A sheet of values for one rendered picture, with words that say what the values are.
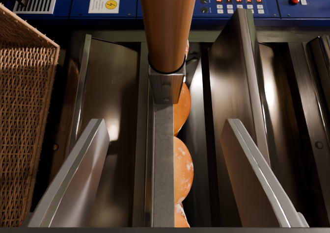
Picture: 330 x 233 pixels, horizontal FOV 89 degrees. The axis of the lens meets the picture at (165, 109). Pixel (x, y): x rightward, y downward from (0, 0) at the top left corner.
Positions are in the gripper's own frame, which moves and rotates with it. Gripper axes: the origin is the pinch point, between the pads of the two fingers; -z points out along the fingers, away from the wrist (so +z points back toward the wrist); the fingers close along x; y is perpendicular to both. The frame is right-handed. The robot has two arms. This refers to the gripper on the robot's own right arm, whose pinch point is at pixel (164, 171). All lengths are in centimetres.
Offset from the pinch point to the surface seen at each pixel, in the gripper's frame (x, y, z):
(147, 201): 4.7, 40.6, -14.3
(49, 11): 41, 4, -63
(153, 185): 1.3, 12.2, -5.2
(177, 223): -1.6, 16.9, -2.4
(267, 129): -22.2, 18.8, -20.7
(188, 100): -3.6, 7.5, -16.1
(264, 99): -22.9, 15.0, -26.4
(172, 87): -0.7, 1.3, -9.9
